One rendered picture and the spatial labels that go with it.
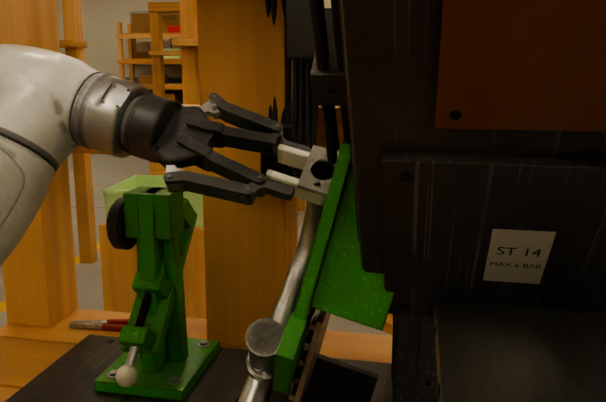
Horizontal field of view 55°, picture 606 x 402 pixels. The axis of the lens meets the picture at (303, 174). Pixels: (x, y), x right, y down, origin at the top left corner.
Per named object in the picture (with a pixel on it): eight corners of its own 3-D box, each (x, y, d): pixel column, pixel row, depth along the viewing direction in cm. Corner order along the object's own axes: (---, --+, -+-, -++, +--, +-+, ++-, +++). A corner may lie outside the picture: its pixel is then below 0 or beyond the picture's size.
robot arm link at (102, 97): (103, 55, 66) (150, 69, 65) (122, 105, 74) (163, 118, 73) (59, 114, 62) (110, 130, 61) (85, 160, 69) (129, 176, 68)
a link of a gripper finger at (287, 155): (277, 162, 66) (279, 158, 67) (335, 179, 65) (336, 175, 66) (277, 148, 64) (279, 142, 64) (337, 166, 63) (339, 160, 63)
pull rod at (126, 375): (132, 392, 73) (129, 350, 72) (112, 389, 74) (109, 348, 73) (151, 370, 79) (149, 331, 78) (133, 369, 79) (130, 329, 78)
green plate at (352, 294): (365, 385, 53) (435, 168, 48) (279, 355, 54) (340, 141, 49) (375, 331, 64) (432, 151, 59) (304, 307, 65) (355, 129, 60)
